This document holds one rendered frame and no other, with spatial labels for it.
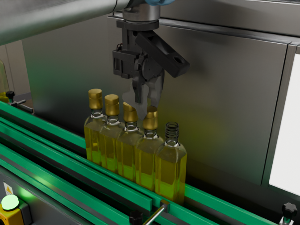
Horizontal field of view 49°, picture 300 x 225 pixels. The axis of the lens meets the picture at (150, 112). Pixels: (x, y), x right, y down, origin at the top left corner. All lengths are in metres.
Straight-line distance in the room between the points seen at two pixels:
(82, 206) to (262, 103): 0.49
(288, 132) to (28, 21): 0.56
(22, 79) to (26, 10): 3.37
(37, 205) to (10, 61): 2.77
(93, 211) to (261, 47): 0.53
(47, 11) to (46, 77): 0.88
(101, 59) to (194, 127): 0.36
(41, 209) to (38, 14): 0.69
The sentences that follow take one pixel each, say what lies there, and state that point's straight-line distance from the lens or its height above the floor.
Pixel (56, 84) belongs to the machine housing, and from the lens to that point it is 1.23.
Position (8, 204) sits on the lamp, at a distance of 1.02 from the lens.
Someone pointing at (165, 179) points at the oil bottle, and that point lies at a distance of 0.76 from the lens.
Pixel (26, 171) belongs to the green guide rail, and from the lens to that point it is 1.00.
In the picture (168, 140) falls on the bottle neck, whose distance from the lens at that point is 0.72.
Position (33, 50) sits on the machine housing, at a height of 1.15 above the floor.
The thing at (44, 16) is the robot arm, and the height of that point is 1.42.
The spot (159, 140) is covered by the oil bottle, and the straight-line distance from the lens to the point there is 0.76.
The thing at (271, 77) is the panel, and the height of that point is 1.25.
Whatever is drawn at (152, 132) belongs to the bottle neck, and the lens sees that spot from 0.74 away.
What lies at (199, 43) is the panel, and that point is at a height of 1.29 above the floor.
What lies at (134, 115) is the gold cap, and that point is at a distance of 0.76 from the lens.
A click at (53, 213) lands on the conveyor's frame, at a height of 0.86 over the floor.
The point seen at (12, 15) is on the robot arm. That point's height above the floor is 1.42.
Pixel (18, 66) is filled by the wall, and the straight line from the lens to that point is 3.69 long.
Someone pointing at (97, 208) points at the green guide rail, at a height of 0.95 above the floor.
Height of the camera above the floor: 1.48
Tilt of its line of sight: 27 degrees down
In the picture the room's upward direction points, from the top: straight up
